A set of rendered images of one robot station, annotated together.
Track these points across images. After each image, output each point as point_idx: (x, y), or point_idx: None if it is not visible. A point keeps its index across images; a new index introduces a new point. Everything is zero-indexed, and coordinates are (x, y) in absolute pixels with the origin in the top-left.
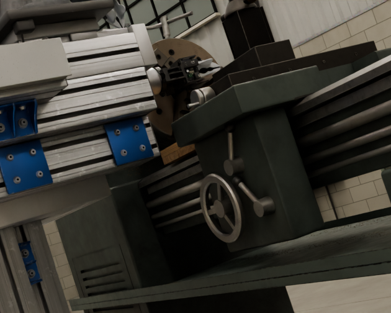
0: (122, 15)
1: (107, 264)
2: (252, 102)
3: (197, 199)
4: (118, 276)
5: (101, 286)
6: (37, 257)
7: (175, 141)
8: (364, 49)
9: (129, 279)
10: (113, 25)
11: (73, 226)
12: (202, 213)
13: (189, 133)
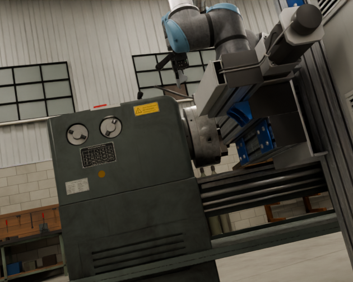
0: (181, 82)
1: (149, 240)
2: None
3: (269, 188)
4: (173, 246)
5: (133, 260)
6: None
7: (212, 161)
8: None
9: (194, 245)
10: (179, 84)
11: (102, 211)
12: (270, 197)
13: None
